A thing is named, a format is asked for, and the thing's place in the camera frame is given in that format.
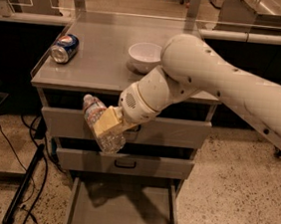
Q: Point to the clear acrylic barrier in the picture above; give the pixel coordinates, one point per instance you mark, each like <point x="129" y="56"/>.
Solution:
<point x="200" y="12"/>

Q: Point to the grey drawer cabinet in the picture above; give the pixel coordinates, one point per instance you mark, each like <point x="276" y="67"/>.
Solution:
<point x="101" y="67"/>

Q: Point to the wheeled cart base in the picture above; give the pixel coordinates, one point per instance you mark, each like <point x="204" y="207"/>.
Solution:
<point x="277" y="152"/>

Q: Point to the grey top drawer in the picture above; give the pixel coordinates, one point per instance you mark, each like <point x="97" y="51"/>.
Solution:
<point x="160" y="131"/>

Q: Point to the white bowl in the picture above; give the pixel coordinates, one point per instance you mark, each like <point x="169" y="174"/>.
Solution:
<point x="143" y="57"/>

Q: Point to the grey middle drawer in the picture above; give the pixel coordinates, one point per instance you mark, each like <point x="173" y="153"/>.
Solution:
<point x="133" y="159"/>

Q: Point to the grey bottom drawer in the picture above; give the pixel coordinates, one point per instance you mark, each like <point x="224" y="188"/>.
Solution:
<point x="121" y="199"/>

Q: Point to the grey drawer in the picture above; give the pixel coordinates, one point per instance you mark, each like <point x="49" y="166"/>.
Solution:
<point x="133" y="159"/>
<point x="121" y="199"/>
<point x="160" y="131"/>

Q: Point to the black bar on floor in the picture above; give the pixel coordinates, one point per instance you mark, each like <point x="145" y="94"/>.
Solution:
<point x="9" y="216"/>

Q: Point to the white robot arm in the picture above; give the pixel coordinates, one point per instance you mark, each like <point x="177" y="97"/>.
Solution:
<point x="187" y="67"/>

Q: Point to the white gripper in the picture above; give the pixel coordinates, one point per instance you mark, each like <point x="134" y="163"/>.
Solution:
<point x="131" y="107"/>

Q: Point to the clear plastic water bottle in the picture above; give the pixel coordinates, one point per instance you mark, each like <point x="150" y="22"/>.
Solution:
<point x="104" y="123"/>

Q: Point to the blue pepsi can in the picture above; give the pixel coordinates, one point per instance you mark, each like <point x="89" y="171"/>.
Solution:
<point x="64" y="49"/>

